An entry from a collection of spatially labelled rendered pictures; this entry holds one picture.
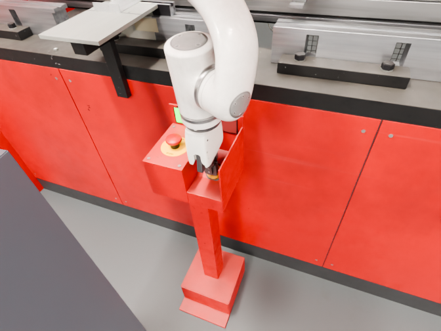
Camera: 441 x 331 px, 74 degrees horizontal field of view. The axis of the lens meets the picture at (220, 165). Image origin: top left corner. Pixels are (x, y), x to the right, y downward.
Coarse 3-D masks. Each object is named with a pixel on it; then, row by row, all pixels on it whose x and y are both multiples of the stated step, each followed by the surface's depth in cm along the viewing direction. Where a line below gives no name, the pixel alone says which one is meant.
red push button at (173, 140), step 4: (168, 136) 70; (172, 136) 70; (176, 136) 70; (180, 136) 70; (168, 140) 69; (172, 140) 69; (176, 140) 69; (180, 140) 70; (172, 144) 69; (176, 144) 69; (176, 148) 71
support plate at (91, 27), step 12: (84, 12) 80; (96, 12) 79; (108, 12) 79; (132, 12) 78; (144, 12) 78; (60, 24) 74; (72, 24) 74; (84, 24) 73; (96, 24) 73; (108, 24) 72; (120, 24) 72; (132, 24) 74; (48, 36) 69; (60, 36) 68; (72, 36) 68; (84, 36) 68; (96, 36) 67; (108, 36) 67
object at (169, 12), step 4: (144, 0) 85; (148, 0) 85; (152, 0) 85; (160, 4) 82; (164, 4) 81; (168, 4) 81; (172, 4) 83; (160, 8) 83; (164, 8) 82; (168, 8) 82; (172, 8) 83; (152, 12) 84; (156, 12) 84; (160, 12) 84; (164, 12) 83; (168, 12) 83; (172, 12) 83
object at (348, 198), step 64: (0, 64) 105; (0, 128) 139; (64, 128) 118; (128, 128) 103; (256, 128) 82; (320, 128) 74; (384, 128) 68; (64, 192) 165; (128, 192) 136; (256, 192) 101; (320, 192) 90; (384, 192) 81; (256, 256) 133; (320, 256) 114; (384, 256) 99
